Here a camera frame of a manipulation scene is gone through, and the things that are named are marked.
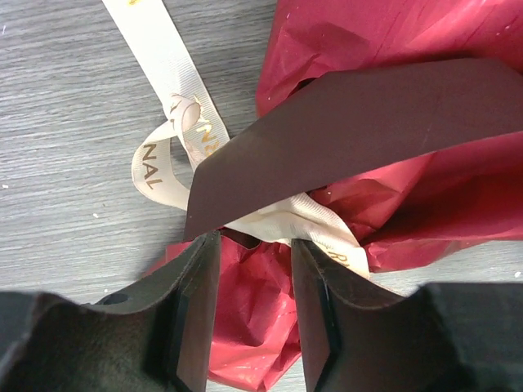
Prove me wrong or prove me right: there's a cream printed ribbon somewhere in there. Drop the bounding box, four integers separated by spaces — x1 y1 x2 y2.
104 0 370 278

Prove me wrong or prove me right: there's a red wrapping paper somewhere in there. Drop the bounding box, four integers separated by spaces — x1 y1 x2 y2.
142 0 523 391

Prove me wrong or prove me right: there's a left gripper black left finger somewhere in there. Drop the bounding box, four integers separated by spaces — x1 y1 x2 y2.
1 232 221 391

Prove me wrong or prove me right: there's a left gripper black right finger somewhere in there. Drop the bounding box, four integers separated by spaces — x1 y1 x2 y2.
291 240 522 392

